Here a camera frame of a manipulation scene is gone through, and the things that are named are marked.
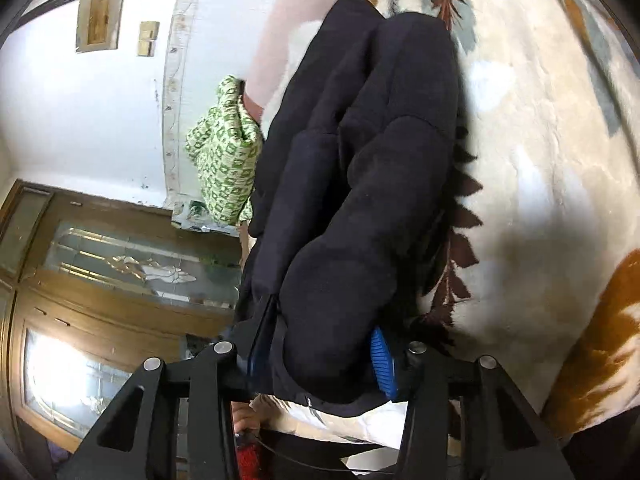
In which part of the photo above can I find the beige wall panel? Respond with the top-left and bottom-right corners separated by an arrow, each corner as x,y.
75,0 -> 127,54

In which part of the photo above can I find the black fleece garment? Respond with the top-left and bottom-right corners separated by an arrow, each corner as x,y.
232,0 -> 463,418

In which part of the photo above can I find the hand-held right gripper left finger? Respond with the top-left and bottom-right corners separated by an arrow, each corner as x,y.
57,294 -> 281,480

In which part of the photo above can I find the person's left forearm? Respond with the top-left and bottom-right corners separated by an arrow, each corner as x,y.
241,0 -> 386,128

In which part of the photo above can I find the patterned border strip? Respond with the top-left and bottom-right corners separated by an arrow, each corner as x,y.
162,0 -> 213,211

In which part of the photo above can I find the beige wall switch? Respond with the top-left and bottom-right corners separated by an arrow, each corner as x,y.
137,20 -> 161,57

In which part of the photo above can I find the cream leaf-printed blanket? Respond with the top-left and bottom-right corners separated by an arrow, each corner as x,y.
367,0 -> 640,441

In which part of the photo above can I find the thin black cable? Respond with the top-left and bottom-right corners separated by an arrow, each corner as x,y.
255,435 -> 401,476

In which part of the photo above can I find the green patterned cloth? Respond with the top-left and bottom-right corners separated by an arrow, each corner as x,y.
185,75 -> 266,226

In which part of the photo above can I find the wooden door with glass panels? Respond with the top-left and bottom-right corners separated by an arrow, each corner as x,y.
0,180 -> 246,466

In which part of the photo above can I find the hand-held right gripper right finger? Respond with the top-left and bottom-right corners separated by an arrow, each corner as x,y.
369,327 -> 576,480

